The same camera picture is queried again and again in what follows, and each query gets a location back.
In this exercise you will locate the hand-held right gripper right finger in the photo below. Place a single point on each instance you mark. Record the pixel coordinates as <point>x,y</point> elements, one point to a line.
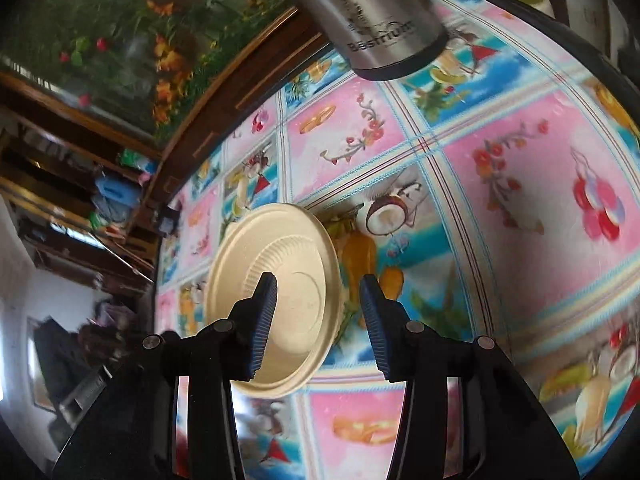
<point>374,325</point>

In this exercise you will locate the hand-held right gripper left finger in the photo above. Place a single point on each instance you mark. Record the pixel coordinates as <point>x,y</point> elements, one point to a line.
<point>265,320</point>

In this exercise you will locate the cream disposable bowl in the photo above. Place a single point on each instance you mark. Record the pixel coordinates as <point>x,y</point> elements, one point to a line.
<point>300,260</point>

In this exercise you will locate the small black device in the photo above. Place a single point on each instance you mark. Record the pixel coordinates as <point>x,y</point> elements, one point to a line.
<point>169,220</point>

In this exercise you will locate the printed fruit tablecloth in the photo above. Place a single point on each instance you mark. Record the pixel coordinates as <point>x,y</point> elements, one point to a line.
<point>500,185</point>

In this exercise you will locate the blue bag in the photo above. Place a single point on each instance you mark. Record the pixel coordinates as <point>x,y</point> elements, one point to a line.
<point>112,190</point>

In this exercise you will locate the stainless steel thermos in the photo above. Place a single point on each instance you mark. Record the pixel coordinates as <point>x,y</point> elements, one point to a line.
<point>370,25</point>

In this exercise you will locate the flower wall mural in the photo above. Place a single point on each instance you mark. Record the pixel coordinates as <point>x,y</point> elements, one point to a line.
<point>100,35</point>

